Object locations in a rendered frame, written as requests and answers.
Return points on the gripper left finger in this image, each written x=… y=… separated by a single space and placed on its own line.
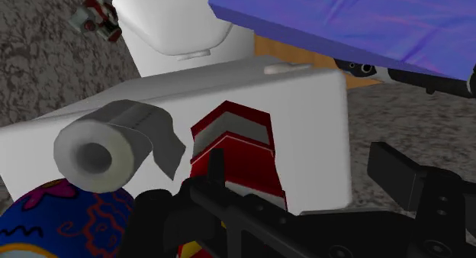
x=216 y=168

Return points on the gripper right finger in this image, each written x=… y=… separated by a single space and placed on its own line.
x=398 y=175

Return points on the red and white box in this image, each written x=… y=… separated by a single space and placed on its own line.
x=245 y=164

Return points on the grey toilet paper roll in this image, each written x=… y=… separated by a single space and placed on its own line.
x=119 y=149

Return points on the orange wooden panel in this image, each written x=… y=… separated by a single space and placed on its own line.
x=293 y=52

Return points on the blue patterned egg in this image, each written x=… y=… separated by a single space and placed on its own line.
x=55 y=223

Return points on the red white toy figure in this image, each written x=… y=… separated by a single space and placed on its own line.
x=97 y=16

